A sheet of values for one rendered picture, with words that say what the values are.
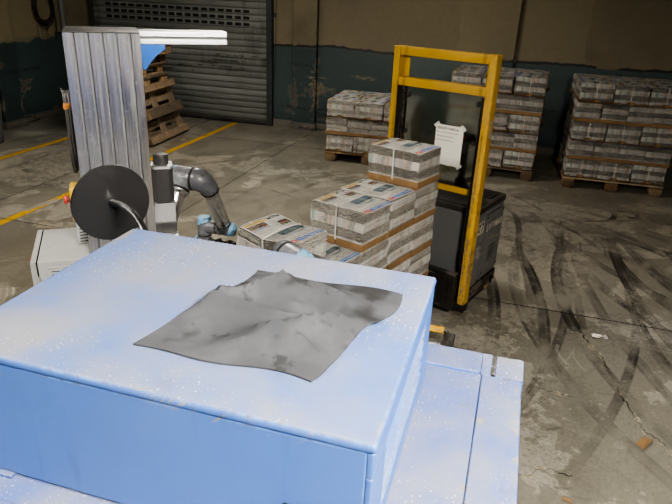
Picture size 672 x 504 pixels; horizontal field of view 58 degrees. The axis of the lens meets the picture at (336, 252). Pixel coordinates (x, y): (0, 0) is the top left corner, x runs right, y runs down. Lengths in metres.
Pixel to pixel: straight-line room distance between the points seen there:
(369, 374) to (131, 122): 1.73
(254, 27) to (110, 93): 8.22
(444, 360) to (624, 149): 7.13
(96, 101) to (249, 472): 1.77
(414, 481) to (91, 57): 1.81
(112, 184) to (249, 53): 9.23
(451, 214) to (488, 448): 3.61
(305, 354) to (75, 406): 0.30
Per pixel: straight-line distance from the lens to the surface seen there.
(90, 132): 2.37
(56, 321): 0.95
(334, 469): 0.73
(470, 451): 1.02
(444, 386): 1.15
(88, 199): 1.39
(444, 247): 4.65
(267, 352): 0.81
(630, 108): 8.13
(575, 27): 9.64
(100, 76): 2.33
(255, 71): 10.54
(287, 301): 0.91
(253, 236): 3.04
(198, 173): 3.04
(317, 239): 3.03
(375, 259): 3.60
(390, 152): 3.88
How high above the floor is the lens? 2.20
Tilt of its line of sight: 24 degrees down
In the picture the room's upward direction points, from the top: 3 degrees clockwise
